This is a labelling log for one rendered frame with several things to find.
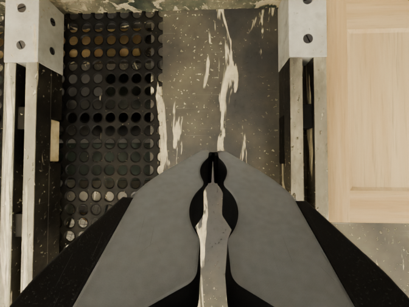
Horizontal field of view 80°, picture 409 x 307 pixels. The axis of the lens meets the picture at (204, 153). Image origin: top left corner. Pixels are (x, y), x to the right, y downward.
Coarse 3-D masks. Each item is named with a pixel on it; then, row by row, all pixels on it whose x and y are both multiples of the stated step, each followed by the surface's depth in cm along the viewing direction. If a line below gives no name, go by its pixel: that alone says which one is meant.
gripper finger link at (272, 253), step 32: (224, 160) 11; (224, 192) 9; (256, 192) 9; (288, 192) 9; (256, 224) 7; (288, 224) 7; (256, 256) 6; (288, 256) 6; (320, 256) 6; (256, 288) 6; (288, 288) 6; (320, 288) 6
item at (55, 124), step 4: (52, 120) 47; (52, 124) 47; (56, 124) 48; (52, 128) 47; (56, 128) 48; (52, 132) 47; (56, 132) 48; (52, 136) 47; (56, 136) 48; (52, 140) 47; (56, 140) 48; (52, 144) 47; (56, 144) 48; (52, 148) 47; (56, 148) 48; (52, 152) 47; (56, 152) 48; (52, 156) 47; (56, 156) 48; (52, 160) 47; (56, 160) 48
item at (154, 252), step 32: (192, 160) 11; (160, 192) 9; (192, 192) 9; (128, 224) 7; (160, 224) 7; (192, 224) 9; (128, 256) 6; (160, 256) 6; (192, 256) 6; (96, 288) 6; (128, 288) 6; (160, 288) 6; (192, 288) 6
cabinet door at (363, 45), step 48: (336, 0) 45; (384, 0) 45; (336, 48) 45; (384, 48) 45; (336, 96) 45; (384, 96) 45; (336, 144) 45; (384, 144) 44; (336, 192) 44; (384, 192) 44
